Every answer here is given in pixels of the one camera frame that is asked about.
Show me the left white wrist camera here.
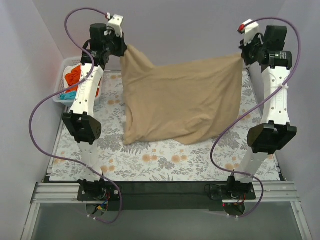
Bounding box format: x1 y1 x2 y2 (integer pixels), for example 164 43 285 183
106 13 124 38

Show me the teal t shirt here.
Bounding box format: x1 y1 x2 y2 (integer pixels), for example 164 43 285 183
59 91 77 101

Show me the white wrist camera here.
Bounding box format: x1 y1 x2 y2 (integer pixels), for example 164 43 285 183
237 19 260 46
106 13 124 38

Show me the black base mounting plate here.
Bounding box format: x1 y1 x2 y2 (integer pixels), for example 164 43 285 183
77 180 257 211

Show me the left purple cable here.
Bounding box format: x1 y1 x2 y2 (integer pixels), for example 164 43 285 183
28 7 123 224

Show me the aluminium frame rail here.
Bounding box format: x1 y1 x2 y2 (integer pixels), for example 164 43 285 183
21 181 312 240

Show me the orange t shirt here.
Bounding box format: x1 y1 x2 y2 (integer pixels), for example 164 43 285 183
63 63 82 89

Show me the purple cable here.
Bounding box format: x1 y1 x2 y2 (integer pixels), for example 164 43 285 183
28 7 123 224
210 16 302 218

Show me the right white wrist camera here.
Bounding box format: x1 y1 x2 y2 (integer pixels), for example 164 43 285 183
237 19 260 46

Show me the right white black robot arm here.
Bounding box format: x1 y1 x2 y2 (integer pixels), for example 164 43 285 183
226 20 297 197

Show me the floral patterned table mat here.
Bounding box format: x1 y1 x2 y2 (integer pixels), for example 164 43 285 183
49 69 280 183

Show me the beige t shirt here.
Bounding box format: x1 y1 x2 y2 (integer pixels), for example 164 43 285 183
120 45 243 145

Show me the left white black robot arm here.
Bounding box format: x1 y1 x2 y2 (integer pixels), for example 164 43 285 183
62 23 127 173

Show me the white plastic laundry basket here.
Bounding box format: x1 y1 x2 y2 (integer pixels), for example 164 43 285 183
52 56 104 108

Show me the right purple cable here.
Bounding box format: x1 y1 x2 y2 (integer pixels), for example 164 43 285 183
210 16 302 218

